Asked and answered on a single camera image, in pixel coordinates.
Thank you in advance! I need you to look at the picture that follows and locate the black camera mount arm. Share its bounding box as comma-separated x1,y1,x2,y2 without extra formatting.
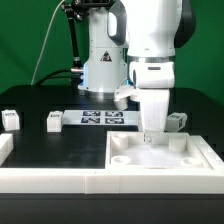
62,0,113,69

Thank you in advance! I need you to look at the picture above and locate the white base tag plate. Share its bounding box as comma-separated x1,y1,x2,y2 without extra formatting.
63,110,138,126

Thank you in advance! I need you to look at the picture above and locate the black cable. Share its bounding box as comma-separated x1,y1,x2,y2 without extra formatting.
34,68,84,87

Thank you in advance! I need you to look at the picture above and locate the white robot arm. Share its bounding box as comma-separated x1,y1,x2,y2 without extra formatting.
79,0,196,143

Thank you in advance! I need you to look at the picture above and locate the white cable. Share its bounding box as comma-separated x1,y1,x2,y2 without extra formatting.
30,0,68,86

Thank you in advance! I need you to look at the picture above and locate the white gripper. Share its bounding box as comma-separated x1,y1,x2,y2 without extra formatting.
138,89,170,144

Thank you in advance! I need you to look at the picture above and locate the white square tabletop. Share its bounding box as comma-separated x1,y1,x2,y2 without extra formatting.
105,131,212,170

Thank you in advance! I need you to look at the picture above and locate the white U-shaped obstacle fence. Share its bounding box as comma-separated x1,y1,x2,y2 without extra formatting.
0,134,224,194

